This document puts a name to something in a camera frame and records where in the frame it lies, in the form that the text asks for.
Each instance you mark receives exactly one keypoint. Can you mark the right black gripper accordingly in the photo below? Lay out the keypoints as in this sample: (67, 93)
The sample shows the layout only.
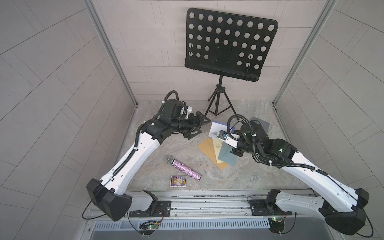
(243, 134)

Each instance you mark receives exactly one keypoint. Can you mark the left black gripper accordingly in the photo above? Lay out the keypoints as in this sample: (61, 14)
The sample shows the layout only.
(192, 125)

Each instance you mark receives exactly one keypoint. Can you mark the dark grey envelope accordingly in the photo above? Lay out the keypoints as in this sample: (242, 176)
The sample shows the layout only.
(264, 124)

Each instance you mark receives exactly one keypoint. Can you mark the cream envelope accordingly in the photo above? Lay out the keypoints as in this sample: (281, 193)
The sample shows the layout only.
(217, 148)

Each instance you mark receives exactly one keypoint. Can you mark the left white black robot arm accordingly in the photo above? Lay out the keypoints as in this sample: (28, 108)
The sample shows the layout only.
(109, 194)

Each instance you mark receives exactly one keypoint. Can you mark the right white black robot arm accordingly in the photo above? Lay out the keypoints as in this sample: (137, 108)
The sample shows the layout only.
(340, 206)

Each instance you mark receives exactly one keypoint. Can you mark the tan brown envelope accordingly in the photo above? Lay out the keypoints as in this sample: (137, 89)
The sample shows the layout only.
(207, 147)

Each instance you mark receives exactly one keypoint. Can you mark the blue-grey envelope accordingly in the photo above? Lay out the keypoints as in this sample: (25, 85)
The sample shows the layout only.
(226, 155)

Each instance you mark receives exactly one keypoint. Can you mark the purple glitter microphone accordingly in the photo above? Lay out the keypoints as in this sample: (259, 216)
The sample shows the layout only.
(183, 168)

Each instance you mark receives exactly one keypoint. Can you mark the small colourful card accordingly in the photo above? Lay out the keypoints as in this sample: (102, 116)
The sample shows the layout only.
(178, 181)

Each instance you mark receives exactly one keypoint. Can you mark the right small circuit board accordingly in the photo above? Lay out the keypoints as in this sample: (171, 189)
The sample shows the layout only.
(277, 225)

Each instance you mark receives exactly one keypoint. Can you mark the small circuit board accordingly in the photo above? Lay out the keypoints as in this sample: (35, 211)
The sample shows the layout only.
(149, 225)
(277, 225)

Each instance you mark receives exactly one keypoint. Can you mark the black perforated music stand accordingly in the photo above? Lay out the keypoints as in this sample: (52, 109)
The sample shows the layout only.
(227, 45)

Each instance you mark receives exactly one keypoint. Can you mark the left small circuit board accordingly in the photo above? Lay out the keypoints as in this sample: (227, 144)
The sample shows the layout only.
(149, 225)

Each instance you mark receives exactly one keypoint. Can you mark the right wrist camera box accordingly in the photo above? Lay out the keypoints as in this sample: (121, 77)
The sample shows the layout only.
(224, 136)

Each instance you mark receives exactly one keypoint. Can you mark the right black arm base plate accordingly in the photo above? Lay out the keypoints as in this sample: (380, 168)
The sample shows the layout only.
(261, 208)

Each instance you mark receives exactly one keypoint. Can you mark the aluminium mounting rail frame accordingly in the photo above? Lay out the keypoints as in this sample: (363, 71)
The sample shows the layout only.
(199, 210)

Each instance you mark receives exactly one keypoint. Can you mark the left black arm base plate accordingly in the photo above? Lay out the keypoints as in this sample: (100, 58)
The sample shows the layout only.
(162, 209)

